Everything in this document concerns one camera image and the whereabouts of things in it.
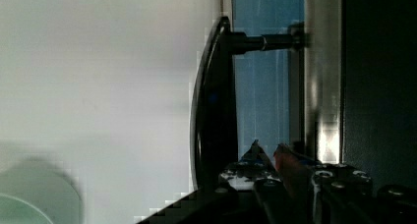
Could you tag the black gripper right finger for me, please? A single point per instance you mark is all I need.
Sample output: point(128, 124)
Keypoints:
point(328, 193)

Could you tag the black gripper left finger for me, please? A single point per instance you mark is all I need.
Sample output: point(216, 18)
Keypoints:
point(253, 166)

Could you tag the black oven door handle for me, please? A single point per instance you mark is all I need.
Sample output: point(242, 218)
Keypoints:
point(213, 123)

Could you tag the green mug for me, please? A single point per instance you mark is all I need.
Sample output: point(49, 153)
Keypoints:
point(34, 191)

